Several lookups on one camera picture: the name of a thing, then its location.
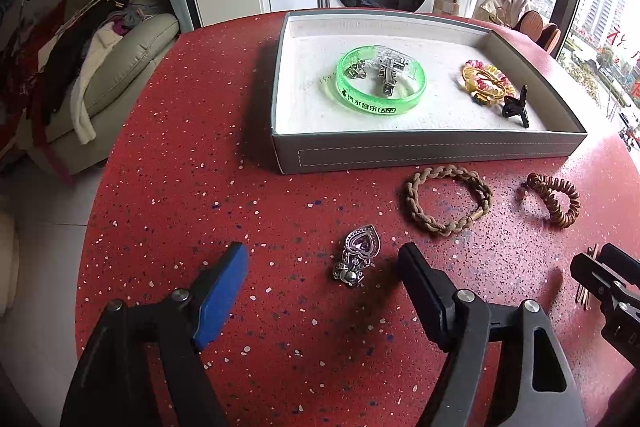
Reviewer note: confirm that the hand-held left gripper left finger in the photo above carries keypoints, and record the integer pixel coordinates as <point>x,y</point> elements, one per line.
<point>222,294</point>

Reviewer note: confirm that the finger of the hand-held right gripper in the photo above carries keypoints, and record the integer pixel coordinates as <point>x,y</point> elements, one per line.
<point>620,259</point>
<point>592,274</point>

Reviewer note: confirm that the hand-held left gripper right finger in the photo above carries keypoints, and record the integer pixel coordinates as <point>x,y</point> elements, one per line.
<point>435,302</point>

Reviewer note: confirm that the gold hair clip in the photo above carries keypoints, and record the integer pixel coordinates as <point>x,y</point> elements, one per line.
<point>584,299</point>

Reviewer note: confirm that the silver heart pendant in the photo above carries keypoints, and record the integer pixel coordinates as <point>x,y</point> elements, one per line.
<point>362,244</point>

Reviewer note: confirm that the black claw hair clip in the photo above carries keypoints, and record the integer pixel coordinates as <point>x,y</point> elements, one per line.
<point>515,104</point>

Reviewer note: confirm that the grey jewelry tray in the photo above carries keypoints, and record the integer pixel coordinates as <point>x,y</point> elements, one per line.
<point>320,117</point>

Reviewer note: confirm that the green translucent bangle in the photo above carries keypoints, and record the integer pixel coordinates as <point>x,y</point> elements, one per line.
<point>370,102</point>

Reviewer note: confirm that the red lettering window sticker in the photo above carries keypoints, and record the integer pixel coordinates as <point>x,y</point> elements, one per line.
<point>615,38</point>

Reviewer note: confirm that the brown chair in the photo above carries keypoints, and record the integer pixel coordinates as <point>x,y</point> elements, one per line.
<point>530,27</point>
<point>550,39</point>

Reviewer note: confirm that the cream leather sofa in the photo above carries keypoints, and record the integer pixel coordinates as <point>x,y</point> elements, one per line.
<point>130,57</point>

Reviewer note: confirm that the pile of clothes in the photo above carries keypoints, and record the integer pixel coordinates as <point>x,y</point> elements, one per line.
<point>75,52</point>

